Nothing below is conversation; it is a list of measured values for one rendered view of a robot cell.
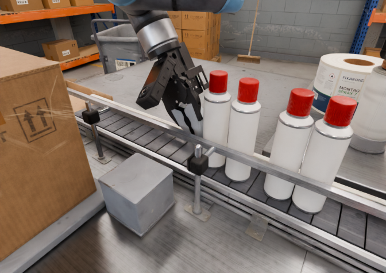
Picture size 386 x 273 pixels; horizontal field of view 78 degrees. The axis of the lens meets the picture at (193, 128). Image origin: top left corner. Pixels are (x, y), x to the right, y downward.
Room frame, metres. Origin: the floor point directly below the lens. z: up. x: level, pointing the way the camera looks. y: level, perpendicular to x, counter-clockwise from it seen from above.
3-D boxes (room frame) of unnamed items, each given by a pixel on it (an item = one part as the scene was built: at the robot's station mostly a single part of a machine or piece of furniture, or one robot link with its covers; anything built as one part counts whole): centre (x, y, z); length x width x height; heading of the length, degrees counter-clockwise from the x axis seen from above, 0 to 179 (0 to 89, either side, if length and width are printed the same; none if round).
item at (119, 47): (2.65, 0.63, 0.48); 0.89 x 0.63 x 0.96; 172
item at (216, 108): (0.41, -0.05, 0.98); 0.05 x 0.05 x 0.20
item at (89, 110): (0.51, 0.23, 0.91); 0.07 x 0.03 x 0.16; 146
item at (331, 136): (0.30, -0.21, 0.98); 0.05 x 0.05 x 0.20
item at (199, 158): (0.34, -0.02, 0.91); 0.07 x 0.03 x 0.16; 146
